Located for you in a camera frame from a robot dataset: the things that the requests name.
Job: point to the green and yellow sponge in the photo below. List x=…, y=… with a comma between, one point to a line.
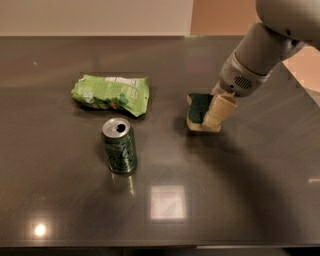
x=198, y=105

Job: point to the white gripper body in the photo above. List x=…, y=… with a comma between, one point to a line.
x=237, y=80

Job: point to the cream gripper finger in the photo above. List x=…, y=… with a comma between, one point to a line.
x=220, y=89
x=221, y=107

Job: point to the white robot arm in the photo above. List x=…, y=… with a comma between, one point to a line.
x=284, y=27

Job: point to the green soda can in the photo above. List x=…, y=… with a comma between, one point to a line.
x=119, y=142

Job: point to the green snack bag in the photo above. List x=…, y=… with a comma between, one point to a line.
x=118, y=93

